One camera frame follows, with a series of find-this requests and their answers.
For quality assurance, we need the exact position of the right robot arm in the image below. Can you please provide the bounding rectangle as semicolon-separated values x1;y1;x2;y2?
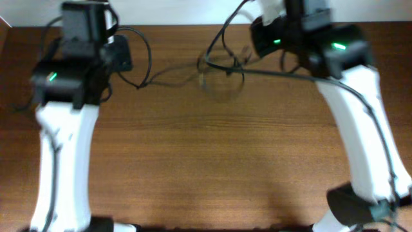
250;1;411;231

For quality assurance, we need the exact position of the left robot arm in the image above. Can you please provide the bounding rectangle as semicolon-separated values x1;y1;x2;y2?
28;1;138;231

